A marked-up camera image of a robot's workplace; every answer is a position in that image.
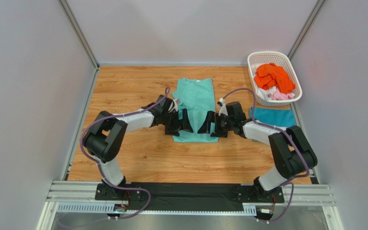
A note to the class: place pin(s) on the teal green t shirt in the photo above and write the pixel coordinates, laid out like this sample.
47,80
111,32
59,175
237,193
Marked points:
197,97

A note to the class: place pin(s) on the aluminium frame rail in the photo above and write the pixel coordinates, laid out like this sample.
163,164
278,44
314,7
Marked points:
78,197

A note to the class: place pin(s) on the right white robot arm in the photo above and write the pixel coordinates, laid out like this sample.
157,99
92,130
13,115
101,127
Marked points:
292,153

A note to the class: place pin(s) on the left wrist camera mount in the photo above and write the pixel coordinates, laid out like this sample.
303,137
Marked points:
174,105

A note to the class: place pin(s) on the blue t shirt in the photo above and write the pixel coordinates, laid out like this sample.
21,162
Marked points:
275,117

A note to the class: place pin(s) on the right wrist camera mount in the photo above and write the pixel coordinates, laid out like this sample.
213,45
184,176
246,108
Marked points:
222,107

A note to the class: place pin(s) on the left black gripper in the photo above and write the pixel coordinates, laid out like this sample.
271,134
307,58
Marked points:
183,124

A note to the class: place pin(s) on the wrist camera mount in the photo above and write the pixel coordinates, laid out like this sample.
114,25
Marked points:
174,105
222,107

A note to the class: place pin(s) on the orange t shirt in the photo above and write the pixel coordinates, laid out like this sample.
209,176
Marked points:
269,75

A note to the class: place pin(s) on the white plastic laundry basket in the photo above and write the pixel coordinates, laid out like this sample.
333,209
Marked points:
255,59

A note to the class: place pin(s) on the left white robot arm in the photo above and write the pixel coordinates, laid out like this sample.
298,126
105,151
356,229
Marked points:
103,139

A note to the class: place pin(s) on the white t shirt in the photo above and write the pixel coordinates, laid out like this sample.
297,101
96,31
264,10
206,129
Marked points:
266,95

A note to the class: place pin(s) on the pink t shirt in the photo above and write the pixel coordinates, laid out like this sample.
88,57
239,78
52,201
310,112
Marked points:
275,94

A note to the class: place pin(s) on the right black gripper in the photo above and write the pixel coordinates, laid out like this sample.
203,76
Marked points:
220,124

